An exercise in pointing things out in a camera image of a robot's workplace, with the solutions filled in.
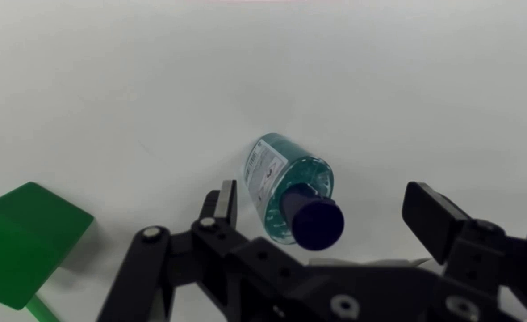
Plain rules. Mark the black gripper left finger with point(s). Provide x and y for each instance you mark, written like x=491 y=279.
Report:
x=156 y=279

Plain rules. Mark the teal bottle with blue cap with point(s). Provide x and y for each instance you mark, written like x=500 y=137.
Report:
x=286 y=178

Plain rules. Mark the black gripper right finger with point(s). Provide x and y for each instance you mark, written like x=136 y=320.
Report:
x=483 y=250

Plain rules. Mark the green cube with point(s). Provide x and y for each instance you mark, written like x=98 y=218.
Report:
x=23 y=243

